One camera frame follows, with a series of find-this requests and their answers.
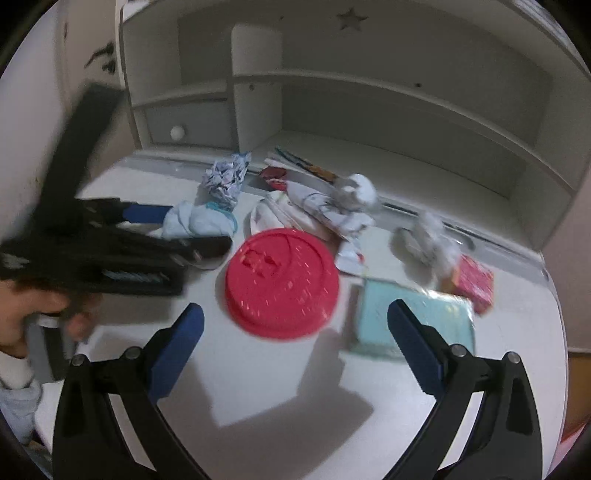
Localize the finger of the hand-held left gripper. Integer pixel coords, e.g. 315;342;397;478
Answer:
139;234;233;267
116;202;172;228

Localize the flat colourful booklet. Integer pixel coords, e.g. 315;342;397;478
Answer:
265;147;341;184

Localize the light blue cigarette pack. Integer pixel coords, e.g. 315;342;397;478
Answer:
344;278;476;361

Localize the grey drawer with white knob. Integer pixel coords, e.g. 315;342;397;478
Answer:
144;98;234;149

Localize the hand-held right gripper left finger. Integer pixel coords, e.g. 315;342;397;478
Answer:
52;302;206;480

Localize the white printed paper wrapper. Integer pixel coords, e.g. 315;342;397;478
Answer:
286;181;376;241

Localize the white crumpled paper ball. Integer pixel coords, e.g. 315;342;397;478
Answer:
332;173;382;216

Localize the person's left hand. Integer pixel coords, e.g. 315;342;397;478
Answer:
0;281;101;357

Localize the blue printed crumpled paper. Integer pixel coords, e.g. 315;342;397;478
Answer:
199;152;253;211

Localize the white desk shelf unit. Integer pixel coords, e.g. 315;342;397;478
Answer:
117;0;591;254

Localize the grey plastic bag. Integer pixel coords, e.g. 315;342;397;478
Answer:
0;387;52;464

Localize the dark wall sticker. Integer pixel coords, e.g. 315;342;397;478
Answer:
84;41;119;75

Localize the white and red wrapper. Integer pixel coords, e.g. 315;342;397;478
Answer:
335;239;366;276

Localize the grey crumpled paper ball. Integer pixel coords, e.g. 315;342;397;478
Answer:
392;210;463;278

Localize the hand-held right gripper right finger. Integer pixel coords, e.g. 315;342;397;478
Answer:
387;299;543;480

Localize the red plastic lid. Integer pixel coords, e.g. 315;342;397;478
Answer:
225;228;341;342

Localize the small red box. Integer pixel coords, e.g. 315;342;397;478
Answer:
441;255;495;316

